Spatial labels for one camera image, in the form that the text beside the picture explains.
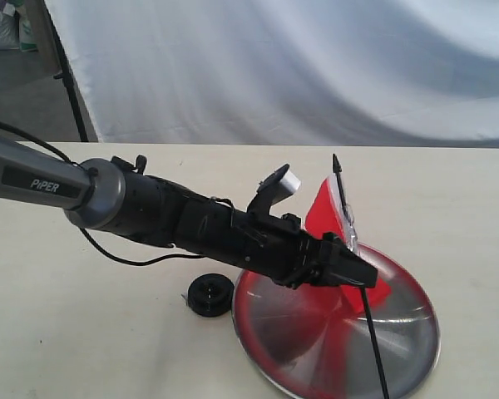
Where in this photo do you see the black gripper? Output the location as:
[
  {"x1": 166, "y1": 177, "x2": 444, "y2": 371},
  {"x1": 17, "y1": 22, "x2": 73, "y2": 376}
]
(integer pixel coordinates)
[{"x1": 232, "y1": 211, "x2": 378, "y2": 290}]

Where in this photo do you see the red flag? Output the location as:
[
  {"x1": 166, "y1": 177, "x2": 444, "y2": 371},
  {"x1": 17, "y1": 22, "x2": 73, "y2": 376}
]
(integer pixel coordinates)
[{"x1": 305, "y1": 155, "x2": 390, "y2": 398}]

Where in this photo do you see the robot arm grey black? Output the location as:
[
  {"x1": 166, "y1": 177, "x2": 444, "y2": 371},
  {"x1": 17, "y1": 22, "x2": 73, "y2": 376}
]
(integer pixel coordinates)
[{"x1": 0, "y1": 137, "x2": 378, "y2": 288}]

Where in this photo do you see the black round flag base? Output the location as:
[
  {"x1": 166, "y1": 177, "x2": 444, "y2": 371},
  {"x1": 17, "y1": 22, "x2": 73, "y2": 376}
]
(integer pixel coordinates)
[{"x1": 186, "y1": 273, "x2": 235, "y2": 318}]

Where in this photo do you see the round stainless steel plate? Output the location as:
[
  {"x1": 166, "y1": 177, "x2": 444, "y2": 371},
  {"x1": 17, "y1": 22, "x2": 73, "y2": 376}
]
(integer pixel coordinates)
[{"x1": 232, "y1": 245, "x2": 441, "y2": 398}]

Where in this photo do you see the white backdrop cloth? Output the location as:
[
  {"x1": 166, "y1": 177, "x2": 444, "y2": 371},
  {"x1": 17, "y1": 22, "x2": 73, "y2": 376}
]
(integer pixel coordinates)
[{"x1": 47, "y1": 1, "x2": 499, "y2": 147}]

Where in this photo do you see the black backdrop stand pole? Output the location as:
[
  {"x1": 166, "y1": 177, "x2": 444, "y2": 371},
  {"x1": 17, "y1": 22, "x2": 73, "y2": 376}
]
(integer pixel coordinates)
[{"x1": 44, "y1": 5, "x2": 89, "y2": 142}]

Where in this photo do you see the white sack in background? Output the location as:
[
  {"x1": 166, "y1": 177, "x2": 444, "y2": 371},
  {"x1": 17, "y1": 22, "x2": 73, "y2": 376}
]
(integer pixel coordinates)
[{"x1": 0, "y1": 0, "x2": 37, "y2": 52}]

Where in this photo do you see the white wrist camera on bracket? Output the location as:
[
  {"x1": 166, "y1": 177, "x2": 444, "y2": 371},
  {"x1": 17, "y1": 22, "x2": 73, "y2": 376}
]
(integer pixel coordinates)
[{"x1": 247, "y1": 164, "x2": 301, "y2": 215}]

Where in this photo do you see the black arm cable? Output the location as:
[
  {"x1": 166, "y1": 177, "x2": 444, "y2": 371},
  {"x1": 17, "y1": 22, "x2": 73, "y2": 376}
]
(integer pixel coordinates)
[{"x1": 0, "y1": 115, "x2": 205, "y2": 266}]

